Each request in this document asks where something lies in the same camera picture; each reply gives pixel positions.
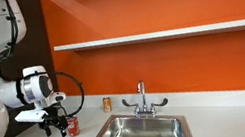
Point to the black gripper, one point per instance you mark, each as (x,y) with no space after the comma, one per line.
(53,116)

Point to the red soda can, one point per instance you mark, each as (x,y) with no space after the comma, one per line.
(74,127)

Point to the orange soda can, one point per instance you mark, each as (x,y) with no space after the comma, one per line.
(107,105)

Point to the stainless steel sink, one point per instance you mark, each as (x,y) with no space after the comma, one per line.
(134,134)

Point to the chrome sink faucet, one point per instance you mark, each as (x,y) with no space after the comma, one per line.
(142,98)

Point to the dark wood cabinet panel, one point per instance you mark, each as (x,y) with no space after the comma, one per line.
(35,36)

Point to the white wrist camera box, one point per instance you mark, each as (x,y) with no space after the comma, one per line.
(29,116)

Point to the white wall shelf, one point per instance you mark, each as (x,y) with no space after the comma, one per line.
(170,33)

